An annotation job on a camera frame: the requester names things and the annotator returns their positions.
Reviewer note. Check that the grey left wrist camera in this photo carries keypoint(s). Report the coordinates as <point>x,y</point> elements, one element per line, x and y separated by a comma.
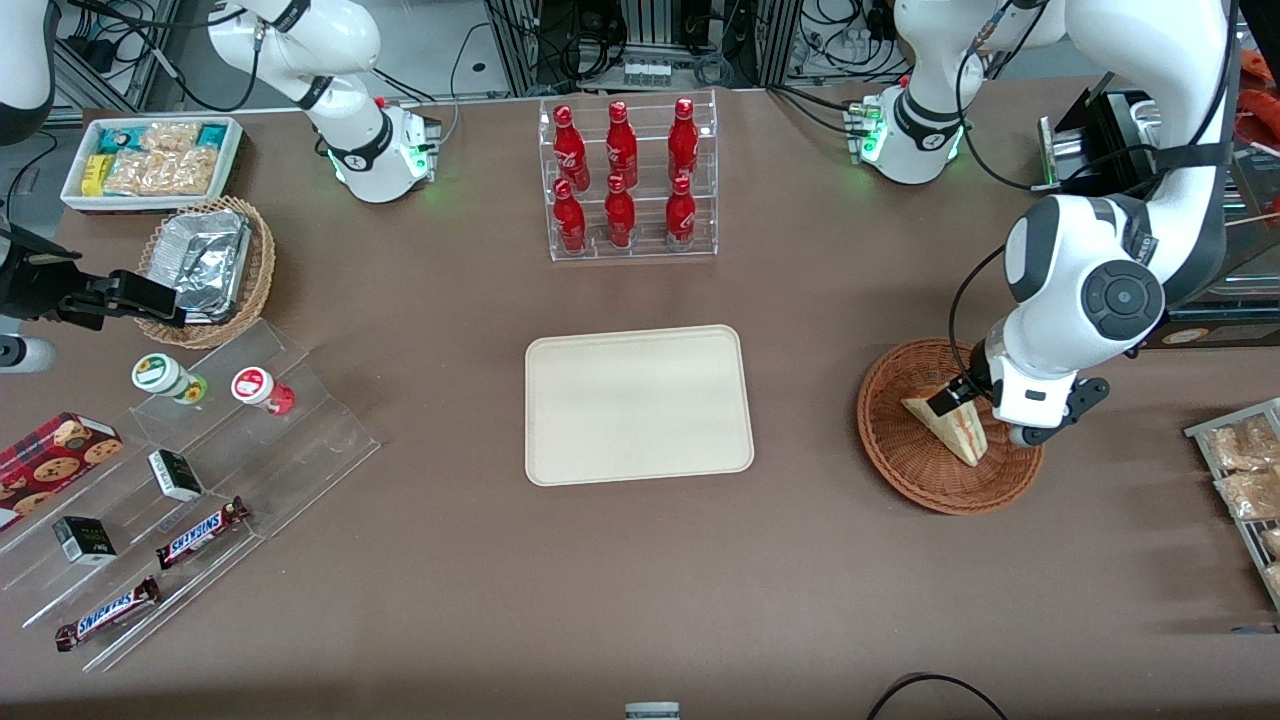
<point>1088,393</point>

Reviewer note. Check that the wooden skewer stick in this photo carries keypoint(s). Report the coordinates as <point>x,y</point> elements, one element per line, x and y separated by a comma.
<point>1255,218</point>

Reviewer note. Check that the small grey device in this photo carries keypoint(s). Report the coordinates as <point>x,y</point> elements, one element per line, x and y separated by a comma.
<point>652,712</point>

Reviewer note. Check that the red lid cup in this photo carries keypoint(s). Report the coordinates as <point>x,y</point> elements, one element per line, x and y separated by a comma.
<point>252,385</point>

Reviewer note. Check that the small black box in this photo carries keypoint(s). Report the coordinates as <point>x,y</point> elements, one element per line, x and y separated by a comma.
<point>85,540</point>
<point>175,475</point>

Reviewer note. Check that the aluminium foil containers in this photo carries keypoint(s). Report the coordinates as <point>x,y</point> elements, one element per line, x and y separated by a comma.
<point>200,260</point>

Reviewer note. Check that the cream plastic tray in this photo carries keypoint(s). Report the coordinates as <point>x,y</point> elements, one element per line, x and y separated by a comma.
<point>640,400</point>

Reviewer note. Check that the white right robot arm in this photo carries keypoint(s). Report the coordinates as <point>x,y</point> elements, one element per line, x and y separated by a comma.
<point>380,150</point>

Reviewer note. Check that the red cola bottle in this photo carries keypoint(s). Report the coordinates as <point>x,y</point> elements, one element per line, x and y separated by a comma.
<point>681,215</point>
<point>570,155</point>
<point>570,225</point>
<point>620,215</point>
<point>621,150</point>
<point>683,145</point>

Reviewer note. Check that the clear bagged snack pack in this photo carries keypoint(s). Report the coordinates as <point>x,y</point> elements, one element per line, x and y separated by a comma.
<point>1274,580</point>
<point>1250,495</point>
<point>1272,542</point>
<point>1240,445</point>

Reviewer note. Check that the black food warmer appliance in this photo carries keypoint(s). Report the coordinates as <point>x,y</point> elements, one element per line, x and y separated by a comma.
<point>1105,125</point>

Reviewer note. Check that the aluminium equipment frame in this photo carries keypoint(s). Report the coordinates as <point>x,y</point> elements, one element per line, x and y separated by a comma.
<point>520,50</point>

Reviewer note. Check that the clear peanut snack pack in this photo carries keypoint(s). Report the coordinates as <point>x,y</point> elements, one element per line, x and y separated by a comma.
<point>165,172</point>
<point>172,137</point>

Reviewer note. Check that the triangle sandwich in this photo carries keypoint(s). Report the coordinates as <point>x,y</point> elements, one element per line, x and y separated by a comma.
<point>965,440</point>

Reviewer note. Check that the white snack bin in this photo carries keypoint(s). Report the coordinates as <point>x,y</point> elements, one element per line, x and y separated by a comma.
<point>236,150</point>

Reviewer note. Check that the grey snack rack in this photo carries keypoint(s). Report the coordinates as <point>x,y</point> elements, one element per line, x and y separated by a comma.
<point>1192,432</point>

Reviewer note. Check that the round brown wicker basket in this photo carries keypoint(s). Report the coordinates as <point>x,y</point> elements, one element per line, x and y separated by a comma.
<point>900,460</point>

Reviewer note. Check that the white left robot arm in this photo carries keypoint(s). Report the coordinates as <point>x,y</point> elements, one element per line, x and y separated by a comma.
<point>1060,260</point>

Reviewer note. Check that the clear acrylic stepped stand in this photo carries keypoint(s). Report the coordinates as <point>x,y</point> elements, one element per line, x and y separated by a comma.
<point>300,440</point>

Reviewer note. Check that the green lid cup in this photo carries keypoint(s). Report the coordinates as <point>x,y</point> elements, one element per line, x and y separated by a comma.
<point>155,373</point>

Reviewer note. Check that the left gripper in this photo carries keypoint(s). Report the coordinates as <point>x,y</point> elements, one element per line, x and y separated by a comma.
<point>972,381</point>

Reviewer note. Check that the yellow snack pack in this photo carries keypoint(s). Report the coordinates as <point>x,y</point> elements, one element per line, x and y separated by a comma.
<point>96,175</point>

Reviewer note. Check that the teal snack pack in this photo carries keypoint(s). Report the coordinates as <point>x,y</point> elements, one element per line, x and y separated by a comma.
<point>118,140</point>
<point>214,134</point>

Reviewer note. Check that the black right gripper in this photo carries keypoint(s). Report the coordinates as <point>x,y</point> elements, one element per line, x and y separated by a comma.
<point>38,285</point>

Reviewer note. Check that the red plaid cookie box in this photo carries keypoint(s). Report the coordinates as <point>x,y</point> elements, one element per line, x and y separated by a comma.
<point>50,465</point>

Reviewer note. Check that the clear acrylic bottle rack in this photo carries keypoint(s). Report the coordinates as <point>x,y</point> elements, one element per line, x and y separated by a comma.
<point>645,100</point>

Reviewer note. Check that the Snickers chocolate bar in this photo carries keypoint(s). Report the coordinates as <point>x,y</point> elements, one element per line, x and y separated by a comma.
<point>108,613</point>
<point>200,533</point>

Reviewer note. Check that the light wicker basket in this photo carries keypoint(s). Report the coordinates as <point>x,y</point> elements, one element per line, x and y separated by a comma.
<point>255,270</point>

